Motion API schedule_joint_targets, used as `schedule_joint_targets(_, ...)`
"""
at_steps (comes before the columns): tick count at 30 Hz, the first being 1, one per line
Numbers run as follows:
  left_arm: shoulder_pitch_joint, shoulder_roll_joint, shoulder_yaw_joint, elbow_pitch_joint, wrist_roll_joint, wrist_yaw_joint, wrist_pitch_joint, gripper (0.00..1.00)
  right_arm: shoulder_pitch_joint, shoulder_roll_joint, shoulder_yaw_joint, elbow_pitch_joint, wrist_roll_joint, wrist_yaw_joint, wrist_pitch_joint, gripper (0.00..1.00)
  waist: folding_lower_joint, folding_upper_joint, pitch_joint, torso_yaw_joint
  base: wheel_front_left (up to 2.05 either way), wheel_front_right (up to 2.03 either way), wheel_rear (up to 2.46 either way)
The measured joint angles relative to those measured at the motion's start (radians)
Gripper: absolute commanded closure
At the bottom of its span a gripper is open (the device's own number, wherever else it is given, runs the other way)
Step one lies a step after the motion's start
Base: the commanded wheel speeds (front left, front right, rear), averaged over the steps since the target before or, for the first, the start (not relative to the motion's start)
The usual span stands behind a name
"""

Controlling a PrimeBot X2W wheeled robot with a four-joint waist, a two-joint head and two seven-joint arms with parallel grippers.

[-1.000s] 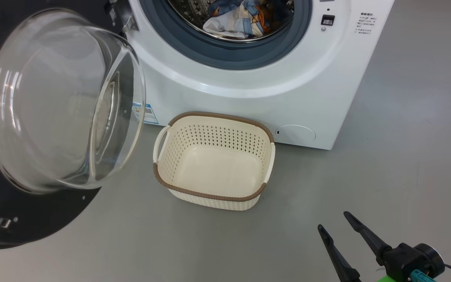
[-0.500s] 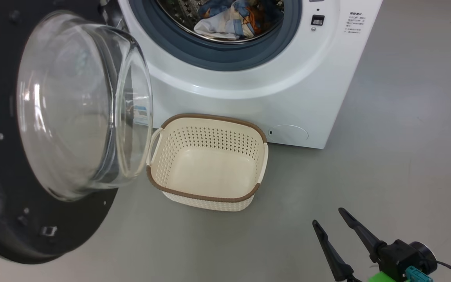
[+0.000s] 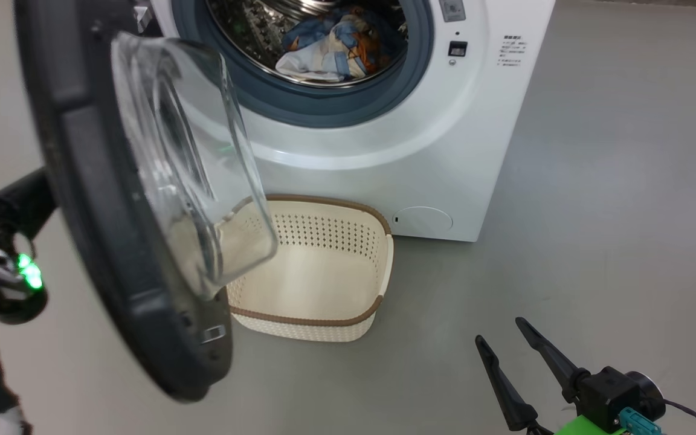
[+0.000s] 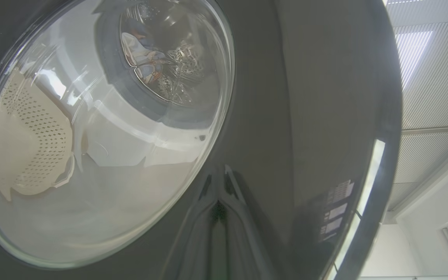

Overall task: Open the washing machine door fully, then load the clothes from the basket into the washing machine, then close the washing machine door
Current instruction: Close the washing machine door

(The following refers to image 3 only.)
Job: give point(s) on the blue patterned clothes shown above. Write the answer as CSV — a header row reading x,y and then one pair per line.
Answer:
x,y
330,54

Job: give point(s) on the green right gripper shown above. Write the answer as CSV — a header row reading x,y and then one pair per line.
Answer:
x,y
589,428

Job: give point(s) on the black washing machine door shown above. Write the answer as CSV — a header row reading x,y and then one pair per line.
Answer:
x,y
94,211

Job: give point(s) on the black door latch socket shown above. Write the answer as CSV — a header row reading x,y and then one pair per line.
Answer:
x,y
457,49

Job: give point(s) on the grey rubber door gasket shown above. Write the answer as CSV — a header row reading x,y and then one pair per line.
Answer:
x,y
324,106

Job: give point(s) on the white front-load washing machine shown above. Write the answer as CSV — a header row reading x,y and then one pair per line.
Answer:
x,y
475,151

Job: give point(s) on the round white filter cover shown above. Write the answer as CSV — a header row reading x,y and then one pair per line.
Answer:
x,y
423,220

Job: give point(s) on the metal door hinge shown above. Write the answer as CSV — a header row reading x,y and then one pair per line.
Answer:
x,y
142,18

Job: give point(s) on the steel washing machine drum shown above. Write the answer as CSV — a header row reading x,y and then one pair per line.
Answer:
x,y
245,30

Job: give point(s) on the grey warning sticker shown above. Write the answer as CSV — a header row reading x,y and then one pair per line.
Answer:
x,y
452,9

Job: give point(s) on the cream perforated laundry basket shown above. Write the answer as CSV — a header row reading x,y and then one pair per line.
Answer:
x,y
324,284

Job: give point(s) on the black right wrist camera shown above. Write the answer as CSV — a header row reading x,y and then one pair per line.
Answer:
x,y
608,393

